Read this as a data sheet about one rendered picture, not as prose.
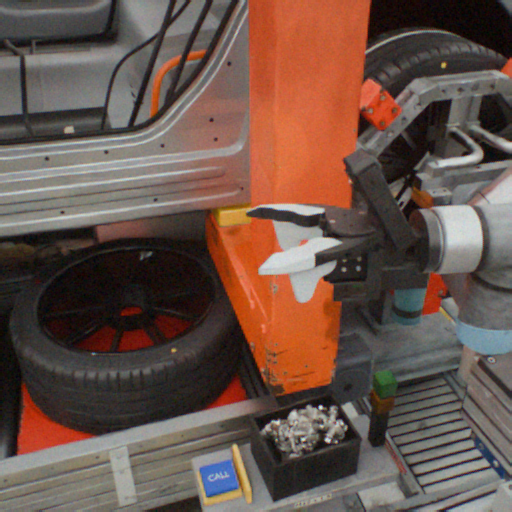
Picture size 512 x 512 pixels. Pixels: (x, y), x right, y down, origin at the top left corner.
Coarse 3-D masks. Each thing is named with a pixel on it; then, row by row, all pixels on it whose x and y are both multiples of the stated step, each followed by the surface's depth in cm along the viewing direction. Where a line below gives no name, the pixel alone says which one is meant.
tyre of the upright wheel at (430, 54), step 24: (384, 48) 155; (408, 48) 151; (432, 48) 148; (456, 48) 148; (480, 48) 151; (384, 72) 148; (408, 72) 147; (432, 72) 149; (456, 72) 151; (360, 120) 150
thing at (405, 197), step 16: (432, 112) 159; (480, 112) 176; (496, 112) 167; (432, 128) 161; (496, 128) 168; (416, 144) 163; (432, 144) 169; (480, 144) 181; (400, 160) 163; (496, 160) 175; (400, 176) 167; (400, 192) 171; (368, 208) 193; (416, 208) 192
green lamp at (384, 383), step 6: (378, 372) 126; (384, 372) 126; (390, 372) 126; (378, 378) 125; (384, 378) 125; (390, 378) 125; (372, 384) 128; (378, 384) 124; (384, 384) 124; (390, 384) 124; (396, 384) 124; (378, 390) 125; (384, 390) 124; (390, 390) 125; (396, 390) 126; (384, 396) 125
